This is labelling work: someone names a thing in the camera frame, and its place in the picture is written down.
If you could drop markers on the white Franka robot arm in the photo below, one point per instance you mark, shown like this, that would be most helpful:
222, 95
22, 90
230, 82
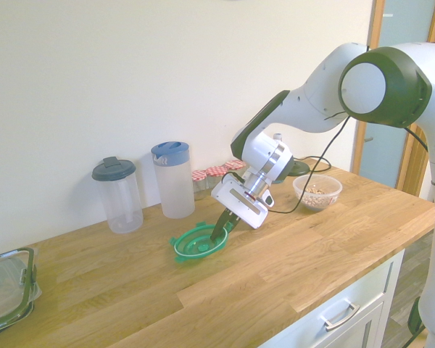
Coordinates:
311, 98

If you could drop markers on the clear pitcher dark grey lid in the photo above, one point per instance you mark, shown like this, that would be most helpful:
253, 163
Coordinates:
120, 203

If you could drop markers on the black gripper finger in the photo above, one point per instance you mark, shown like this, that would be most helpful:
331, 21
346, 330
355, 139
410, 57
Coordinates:
233, 225
220, 226

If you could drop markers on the wooden door with frosted glass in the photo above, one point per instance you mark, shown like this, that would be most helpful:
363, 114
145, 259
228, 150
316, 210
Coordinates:
402, 21

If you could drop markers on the white drawer cabinet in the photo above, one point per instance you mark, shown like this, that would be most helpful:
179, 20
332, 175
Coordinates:
351, 290

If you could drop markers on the rectangular container green-rimmed lid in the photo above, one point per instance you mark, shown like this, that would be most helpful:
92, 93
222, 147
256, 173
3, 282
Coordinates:
5, 286

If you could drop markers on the clear pitcher blue lid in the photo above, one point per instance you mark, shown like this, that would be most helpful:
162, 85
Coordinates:
175, 188

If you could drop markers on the dark round disc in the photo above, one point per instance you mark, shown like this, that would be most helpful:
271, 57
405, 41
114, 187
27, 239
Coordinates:
300, 169

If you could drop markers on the clear bowl with nuts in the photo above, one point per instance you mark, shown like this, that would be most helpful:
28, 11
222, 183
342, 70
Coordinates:
317, 197

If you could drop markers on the green round container lid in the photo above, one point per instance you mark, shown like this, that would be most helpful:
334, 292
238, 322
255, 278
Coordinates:
192, 246

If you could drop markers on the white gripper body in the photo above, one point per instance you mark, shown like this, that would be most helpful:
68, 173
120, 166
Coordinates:
239, 203

